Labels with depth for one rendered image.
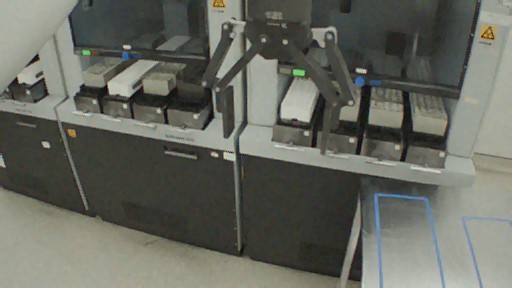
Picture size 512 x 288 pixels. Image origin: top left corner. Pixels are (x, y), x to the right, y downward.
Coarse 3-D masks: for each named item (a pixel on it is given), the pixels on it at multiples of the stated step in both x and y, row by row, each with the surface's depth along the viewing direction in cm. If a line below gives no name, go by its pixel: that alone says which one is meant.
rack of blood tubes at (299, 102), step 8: (304, 80) 149; (296, 88) 143; (304, 88) 143; (312, 88) 143; (288, 96) 138; (296, 96) 137; (304, 96) 138; (312, 96) 137; (288, 104) 132; (296, 104) 133; (304, 104) 132; (312, 104) 144; (288, 112) 132; (296, 112) 131; (304, 112) 130; (312, 112) 136
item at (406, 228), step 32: (384, 192) 100; (416, 192) 100; (448, 192) 99; (480, 192) 99; (352, 224) 113; (384, 224) 90; (416, 224) 90; (448, 224) 89; (480, 224) 88; (352, 256) 120; (384, 256) 82; (416, 256) 81; (448, 256) 81; (480, 256) 80
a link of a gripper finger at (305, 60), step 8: (288, 40) 44; (288, 48) 44; (296, 48) 44; (296, 56) 45; (304, 56) 45; (312, 56) 47; (304, 64) 45; (312, 64) 46; (312, 72) 46; (320, 72) 47; (312, 80) 46; (320, 80) 46; (328, 80) 47; (320, 88) 47; (328, 88) 46; (336, 88) 48; (328, 96) 47; (336, 104) 47
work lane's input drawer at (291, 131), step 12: (276, 120) 135; (288, 120) 132; (312, 120) 134; (276, 132) 133; (288, 132) 132; (300, 132) 130; (312, 132) 129; (276, 144) 131; (288, 144) 134; (300, 144) 133
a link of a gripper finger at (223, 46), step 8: (224, 24) 46; (232, 24) 46; (224, 32) 46; (224, 40) 47; (232, 40) 48; (216, 48) 48; (224, 48) 47; (216, 56) 48; (224, 56) 50; (208, 64) 49; (216, 64) 49; (208, 72) 50; (216, 72) 52; (208, 80) 50
